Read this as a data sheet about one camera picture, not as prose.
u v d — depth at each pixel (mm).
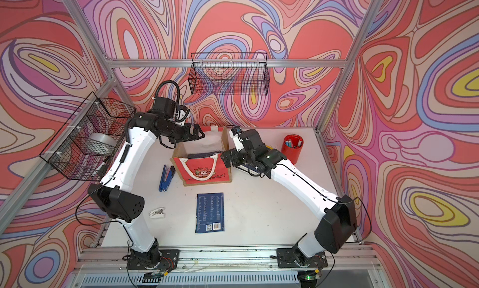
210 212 847
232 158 665
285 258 734
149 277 717
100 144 699
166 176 957
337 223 404
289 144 988
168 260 730
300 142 964
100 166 721
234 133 669
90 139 678
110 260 750
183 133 690
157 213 837
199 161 783
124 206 461
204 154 988
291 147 955
